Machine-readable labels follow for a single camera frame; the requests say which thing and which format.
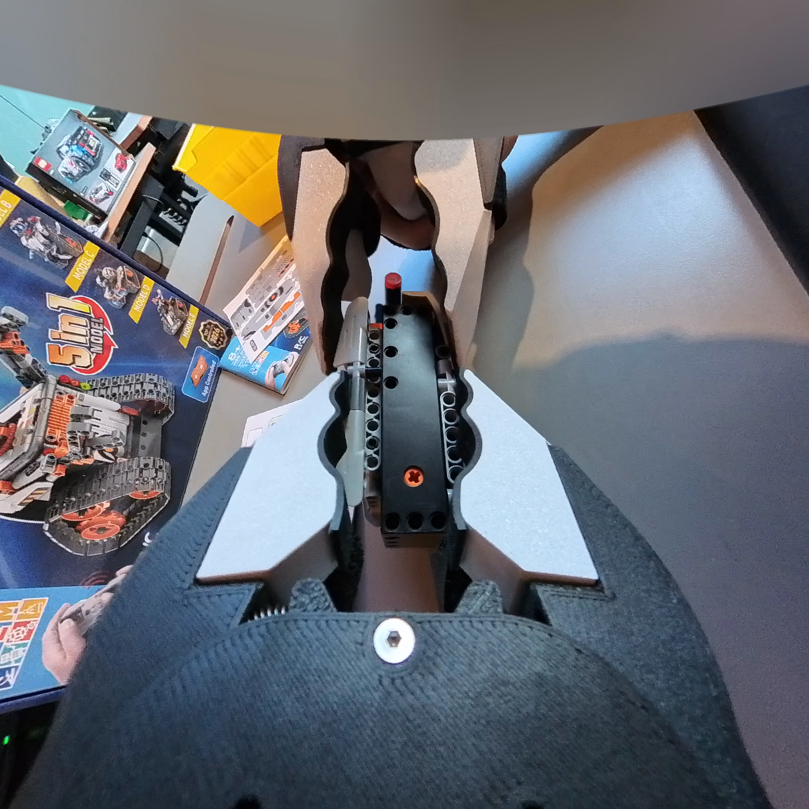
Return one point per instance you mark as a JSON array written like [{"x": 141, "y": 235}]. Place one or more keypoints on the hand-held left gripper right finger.
[{"x": 524, "y": 505}]

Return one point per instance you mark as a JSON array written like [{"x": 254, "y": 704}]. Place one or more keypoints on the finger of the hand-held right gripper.
[
  {"x": 316, "y": 221},
  {"x": 464, "y": 221}
]

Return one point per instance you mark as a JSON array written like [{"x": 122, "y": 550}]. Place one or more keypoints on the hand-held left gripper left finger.
[{"x": 265, "y": 505}]

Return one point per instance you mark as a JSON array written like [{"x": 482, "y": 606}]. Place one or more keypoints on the black grey building block assembly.
[{"x": 407, "y": 411}]

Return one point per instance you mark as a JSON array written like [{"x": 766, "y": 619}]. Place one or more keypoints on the grey desk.
[{"x": 632, "y": 316}]

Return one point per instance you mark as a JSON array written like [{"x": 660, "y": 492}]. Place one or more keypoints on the open instruction booklet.
[{"x": 265, "y": 430}]

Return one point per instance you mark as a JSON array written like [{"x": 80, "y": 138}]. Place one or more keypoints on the folded instruction booklet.
[{"x": 265, "y": 297}]

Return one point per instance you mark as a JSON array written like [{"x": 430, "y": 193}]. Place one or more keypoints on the yellow plastic bin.
[{"x": 240, "y": 170}]

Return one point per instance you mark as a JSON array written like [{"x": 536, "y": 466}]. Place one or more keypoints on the thin curved board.
[{"x": 217, "y": 262}]

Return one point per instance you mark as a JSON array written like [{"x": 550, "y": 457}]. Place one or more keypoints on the blue robot kit box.
[{"x": 95, "y": 379}]

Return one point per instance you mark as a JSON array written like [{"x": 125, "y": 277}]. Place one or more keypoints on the dark toy car box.
[{"x": 76, "y": 151}]

